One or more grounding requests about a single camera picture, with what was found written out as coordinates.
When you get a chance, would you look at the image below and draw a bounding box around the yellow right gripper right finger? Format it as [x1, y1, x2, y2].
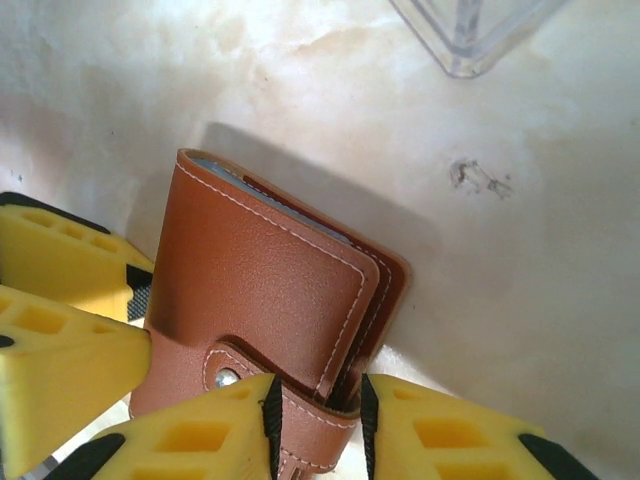
[359, 372, 607, 480]

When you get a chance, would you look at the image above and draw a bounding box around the red and blue booklet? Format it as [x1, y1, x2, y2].
[128, 147, 414, 475]

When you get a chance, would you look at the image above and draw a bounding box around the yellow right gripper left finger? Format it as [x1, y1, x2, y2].
[43, 372, 285, 480]

